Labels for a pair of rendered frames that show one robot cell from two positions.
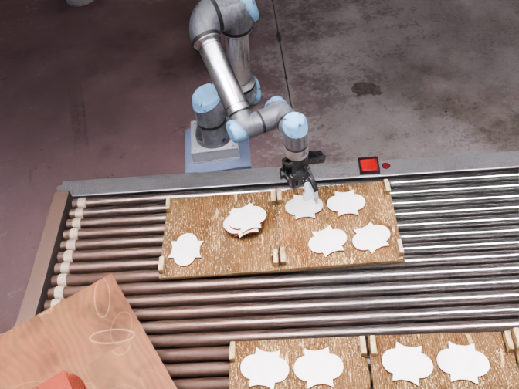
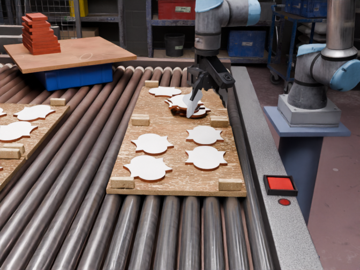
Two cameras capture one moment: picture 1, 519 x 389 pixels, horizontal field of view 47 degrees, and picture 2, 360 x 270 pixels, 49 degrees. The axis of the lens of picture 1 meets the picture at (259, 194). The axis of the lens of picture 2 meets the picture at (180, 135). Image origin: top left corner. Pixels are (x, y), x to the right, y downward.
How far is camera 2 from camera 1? 2.08 m
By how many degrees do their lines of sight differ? 69
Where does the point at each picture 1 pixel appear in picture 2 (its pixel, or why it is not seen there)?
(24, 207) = not seen: hidden behind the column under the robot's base
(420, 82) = not seen: outside the picture
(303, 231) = (171, 134)
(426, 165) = (292, 242)
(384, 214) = (184, 182)
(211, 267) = (144, 100)
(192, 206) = (212, 95)
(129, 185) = (241, 81)
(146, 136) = not seen: outside the picture
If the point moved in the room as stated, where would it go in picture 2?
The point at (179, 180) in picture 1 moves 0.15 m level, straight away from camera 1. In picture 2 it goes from (248, 95) to (279, 92)
